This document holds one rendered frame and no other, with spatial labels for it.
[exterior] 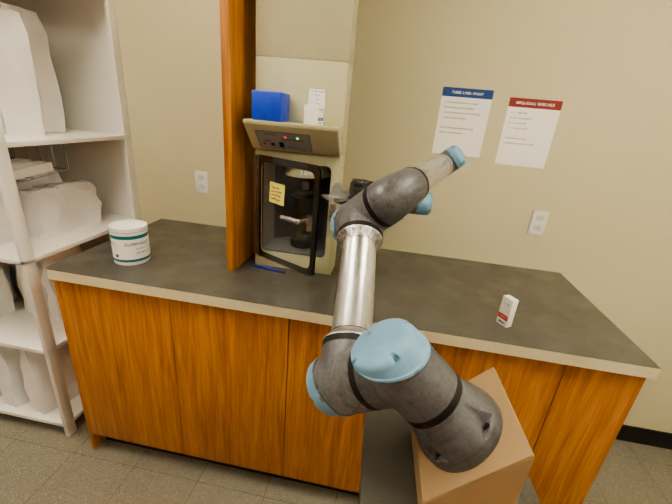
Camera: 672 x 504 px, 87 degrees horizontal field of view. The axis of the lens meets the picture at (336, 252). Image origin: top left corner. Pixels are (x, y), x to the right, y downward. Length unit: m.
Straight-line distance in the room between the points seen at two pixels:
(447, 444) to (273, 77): 1.18
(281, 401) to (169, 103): 1.48
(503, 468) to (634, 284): 1.65
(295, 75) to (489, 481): 1.21
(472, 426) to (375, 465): 0.23
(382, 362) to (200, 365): 1.06
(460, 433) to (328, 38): 1.16
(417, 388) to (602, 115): 1.55
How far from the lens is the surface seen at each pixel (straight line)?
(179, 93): 2.01
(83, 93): 2.32
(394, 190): 0.84
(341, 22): 1.33
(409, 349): 0.56
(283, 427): 1.58
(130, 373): 1.73
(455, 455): 0.65
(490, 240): 1.86
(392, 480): 0.77
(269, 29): 1.38
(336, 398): 0.66
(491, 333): 1.26
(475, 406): 0.65
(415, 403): 0.59
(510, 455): 0.65
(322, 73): 1.32
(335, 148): 1.25
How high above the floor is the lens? 1.55
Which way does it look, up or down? 21 degrees down
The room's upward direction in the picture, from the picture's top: 5 degrees clockwise
